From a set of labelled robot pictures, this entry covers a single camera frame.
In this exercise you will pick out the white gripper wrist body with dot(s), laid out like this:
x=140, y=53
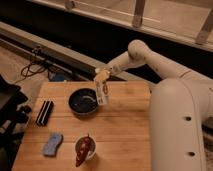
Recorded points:
x=118, y=65

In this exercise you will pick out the cream soft gripper finger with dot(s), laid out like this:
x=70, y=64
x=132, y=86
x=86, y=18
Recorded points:
x=102, y=74

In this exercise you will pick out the clear labelled plastic bottle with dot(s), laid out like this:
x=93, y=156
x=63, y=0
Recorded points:
x=101, y=92

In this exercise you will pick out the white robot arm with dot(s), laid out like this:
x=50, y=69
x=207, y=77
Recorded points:
x=179, y=104

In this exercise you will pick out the dark blue bowl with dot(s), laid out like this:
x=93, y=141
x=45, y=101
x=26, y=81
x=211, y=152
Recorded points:
x=83, y=101

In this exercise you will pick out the blue object on floor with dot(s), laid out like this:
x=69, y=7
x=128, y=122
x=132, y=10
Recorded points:
x=57, y=78

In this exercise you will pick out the black white striped block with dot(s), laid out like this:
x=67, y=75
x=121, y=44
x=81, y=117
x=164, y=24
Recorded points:
x=44, y=113

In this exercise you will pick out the wooden table board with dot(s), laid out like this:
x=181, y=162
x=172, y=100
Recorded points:
x=120, y=130

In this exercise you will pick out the red chili pepper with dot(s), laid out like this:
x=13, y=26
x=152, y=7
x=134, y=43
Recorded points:
x=83, y=149

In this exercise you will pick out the blue sponge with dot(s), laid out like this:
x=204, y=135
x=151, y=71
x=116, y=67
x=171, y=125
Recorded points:
x=52, y=145

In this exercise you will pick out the grey metal rail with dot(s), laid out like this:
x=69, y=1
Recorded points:
x=24, y=41

